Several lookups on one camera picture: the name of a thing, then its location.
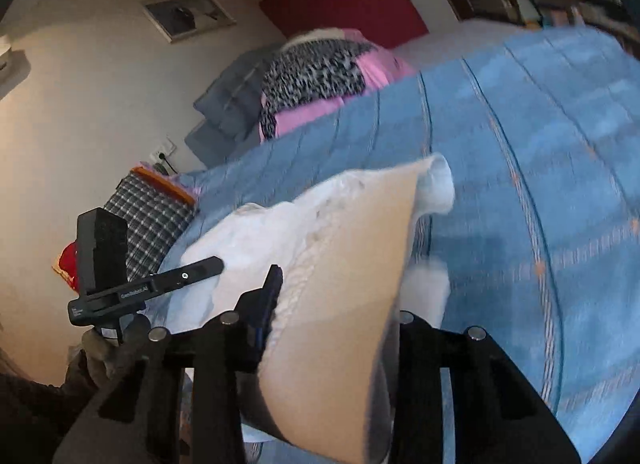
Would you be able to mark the orange cloth edge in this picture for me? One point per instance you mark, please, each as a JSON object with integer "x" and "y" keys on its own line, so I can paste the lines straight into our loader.
{"x": 165, "y": 184}

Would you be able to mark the leopard print cloth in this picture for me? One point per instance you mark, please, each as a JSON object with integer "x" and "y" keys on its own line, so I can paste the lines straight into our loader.
{"x": 310, "y": 73}

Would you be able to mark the person's left forearm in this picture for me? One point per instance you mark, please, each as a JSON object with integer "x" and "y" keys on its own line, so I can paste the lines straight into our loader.
{"x": 35, "y": 409}

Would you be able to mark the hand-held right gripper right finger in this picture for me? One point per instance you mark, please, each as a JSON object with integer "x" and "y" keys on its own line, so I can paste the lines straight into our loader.
{"x": 417, "y": 349}

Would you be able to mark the person's left hand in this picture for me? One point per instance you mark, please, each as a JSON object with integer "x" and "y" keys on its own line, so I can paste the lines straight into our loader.
{"x": 112, "y": 359}

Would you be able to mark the grey folded blanket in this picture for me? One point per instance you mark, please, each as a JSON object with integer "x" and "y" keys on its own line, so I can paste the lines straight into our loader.
{"x": 225, "y": 103}

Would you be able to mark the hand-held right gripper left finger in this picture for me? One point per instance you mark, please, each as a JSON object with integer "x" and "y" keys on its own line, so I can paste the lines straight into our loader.
{"x": 272, "y": 294}

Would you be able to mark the dark plaid cloth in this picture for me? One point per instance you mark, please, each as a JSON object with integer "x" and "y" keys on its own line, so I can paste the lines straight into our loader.
{"x": 145, "y": 214}

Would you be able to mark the pink cloth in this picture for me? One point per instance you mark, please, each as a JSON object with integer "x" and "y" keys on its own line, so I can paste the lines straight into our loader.
{"x": 382, "y": 68}

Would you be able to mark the white pants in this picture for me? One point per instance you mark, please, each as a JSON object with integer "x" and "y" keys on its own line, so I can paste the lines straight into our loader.
{"x": 340, "y": 269}

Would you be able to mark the blue checked bedspread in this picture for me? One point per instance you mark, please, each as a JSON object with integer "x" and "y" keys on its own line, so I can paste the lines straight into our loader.
{"x": 525, "y": 143}

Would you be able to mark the white wall socket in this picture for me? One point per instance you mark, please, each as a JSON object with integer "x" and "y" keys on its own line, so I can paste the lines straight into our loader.
{"x": 165, "y": 147}

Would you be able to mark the framed wall picture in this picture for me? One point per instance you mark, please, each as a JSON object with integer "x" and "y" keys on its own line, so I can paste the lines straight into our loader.
{"x": 185, "y": 18}

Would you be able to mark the red cloth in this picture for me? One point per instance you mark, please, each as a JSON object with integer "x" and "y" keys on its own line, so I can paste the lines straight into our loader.
{"x": 67, "y": 264}

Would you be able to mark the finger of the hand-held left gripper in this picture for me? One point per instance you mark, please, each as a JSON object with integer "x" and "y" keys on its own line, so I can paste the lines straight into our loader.
{"x": 190, "y": 275}

